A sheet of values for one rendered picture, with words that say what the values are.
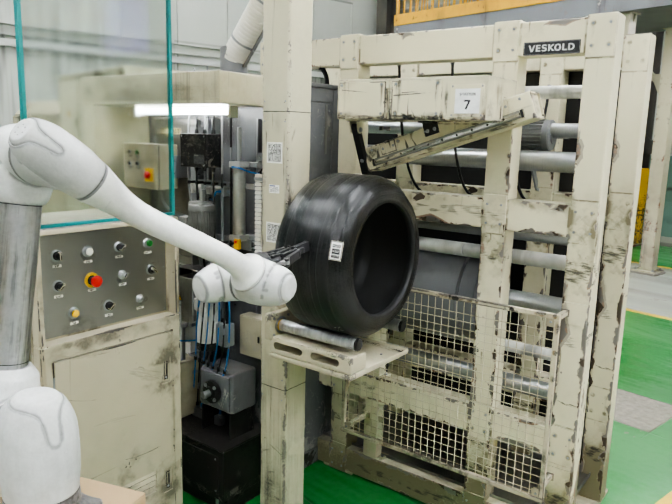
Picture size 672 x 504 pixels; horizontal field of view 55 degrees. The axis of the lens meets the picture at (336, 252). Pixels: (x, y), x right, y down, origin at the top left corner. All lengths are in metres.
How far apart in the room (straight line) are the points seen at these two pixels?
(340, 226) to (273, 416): 0.90
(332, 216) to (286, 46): 0.65
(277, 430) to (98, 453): 0.65
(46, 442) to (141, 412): 1.06
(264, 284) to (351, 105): 1.05
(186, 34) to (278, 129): 9.94
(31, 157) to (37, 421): 0.53
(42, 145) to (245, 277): 0.54
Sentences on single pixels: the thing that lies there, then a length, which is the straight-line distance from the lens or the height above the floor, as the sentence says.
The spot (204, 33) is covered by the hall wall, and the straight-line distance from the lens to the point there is 12.39.
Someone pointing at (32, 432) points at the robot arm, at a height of 0.97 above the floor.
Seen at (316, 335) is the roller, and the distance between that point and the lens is 2.21.
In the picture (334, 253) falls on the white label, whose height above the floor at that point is 1.22.
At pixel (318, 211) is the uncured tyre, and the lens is 2.04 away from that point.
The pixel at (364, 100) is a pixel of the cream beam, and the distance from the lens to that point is 2.42.
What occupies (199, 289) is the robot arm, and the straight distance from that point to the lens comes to 1.71.
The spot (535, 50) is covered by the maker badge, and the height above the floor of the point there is 1.89.
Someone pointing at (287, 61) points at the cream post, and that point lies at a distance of 2.32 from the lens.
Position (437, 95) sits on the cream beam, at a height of 1.72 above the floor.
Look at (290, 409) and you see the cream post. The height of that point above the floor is 0.54.
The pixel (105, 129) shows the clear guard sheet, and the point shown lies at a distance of 2.28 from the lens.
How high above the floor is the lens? 1.58
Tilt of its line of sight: 10 degrees down
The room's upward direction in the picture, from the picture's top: 2 degrees clockwise
